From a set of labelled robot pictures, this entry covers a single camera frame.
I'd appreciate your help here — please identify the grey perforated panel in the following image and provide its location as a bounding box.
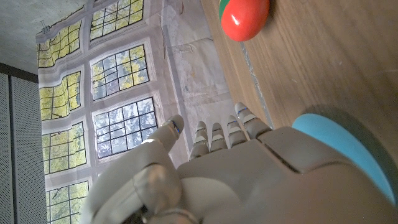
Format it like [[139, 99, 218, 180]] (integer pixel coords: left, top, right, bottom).
[[0, 71, 47, 224]]

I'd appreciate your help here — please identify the printed window backdrop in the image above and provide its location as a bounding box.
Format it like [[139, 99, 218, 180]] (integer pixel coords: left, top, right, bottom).
[[35, 0, 238, 224]]

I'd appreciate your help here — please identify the light blue plate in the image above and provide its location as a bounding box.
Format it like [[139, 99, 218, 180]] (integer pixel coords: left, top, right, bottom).
[[291, 113, 397, 206]]

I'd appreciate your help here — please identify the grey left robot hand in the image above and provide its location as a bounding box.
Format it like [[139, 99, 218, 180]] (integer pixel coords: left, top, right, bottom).
[[80, 101, 398, 224]]

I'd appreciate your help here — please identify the colourful striped wooden maraca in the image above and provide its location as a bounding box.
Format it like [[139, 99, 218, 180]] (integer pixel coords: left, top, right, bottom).
[[218, 0, 271, 42]]

